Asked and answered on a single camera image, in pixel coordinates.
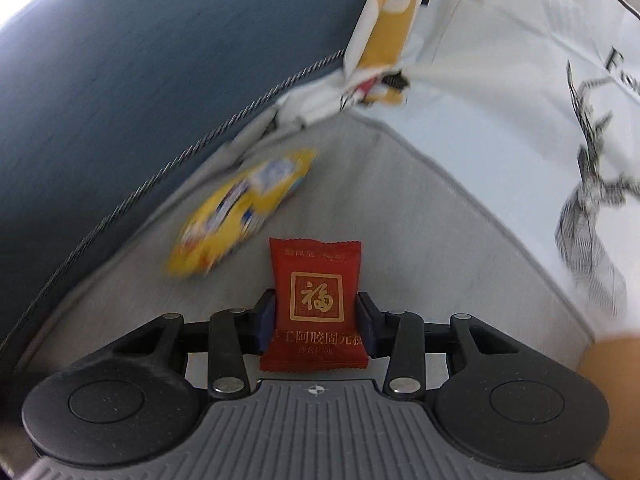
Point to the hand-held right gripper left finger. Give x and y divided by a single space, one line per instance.
266 325

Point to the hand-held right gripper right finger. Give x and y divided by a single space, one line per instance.
366 322

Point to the small red candy packet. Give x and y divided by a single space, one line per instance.
316 300

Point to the cardboard box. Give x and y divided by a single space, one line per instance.
617 400

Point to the yellow snack packet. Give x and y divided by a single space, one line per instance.
240 215

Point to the grey sofa seat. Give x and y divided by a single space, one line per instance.
400 210

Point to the deer print blanket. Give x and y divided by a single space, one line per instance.
500 110

